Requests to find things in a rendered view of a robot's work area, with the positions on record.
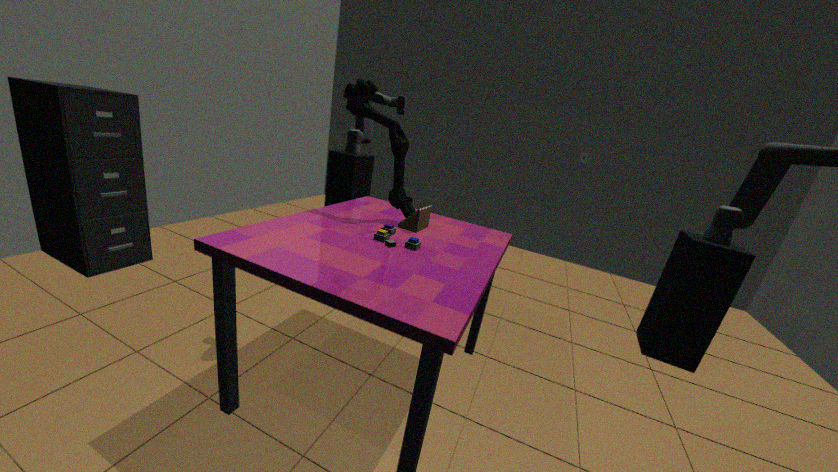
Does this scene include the blue button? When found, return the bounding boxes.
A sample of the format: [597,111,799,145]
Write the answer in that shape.
[405,237,421,251]

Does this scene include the yellow button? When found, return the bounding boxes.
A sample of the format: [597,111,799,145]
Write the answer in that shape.
[374,229,390,243]

